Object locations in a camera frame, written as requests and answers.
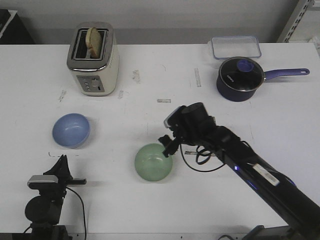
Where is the glass pot lid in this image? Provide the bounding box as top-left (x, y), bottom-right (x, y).
top-left (219, 56), bottom-right (265, 92)

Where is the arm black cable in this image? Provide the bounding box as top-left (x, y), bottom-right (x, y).
top-left (66, 187), bottom-right (87, 240)
top-left (180, 142), bottom-right (227, 173)

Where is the cream two-slot toaster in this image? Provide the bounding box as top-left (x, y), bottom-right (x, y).
top-left (66, 21), bottom-right (120, 97)

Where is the blue bowl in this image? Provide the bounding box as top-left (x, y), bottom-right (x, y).
top-left (52, 113), bottom-right (91, 149)

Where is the dark blue saucepan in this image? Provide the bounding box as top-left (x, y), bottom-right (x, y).
top-left (216, 56), bottom-right (310, 102)

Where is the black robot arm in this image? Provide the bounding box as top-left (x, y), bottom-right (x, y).
top-left (158, 102), bottom-right (320, 240)
top-left (24, 154), bottom-right (87, 240)

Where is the white metal shelf rack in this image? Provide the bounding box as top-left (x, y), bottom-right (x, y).
top-left (276, 0), bottom-right (320, 43)

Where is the clear plastic food container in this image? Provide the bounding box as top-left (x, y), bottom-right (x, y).
top-left (210, 35), bottom-right (262, 60)

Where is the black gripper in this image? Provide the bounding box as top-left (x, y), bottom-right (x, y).
top-left (158, 102), bottom-right (216, 158)
top-left (39, 155), bottom-right (87, 201)

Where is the green bowl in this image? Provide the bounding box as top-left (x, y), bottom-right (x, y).
top-left (134, 143), bottom-right (173, 182)

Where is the bread slice in toaster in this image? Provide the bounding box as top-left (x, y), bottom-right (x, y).
top-left (85, 27), bottom-right (103, 59)

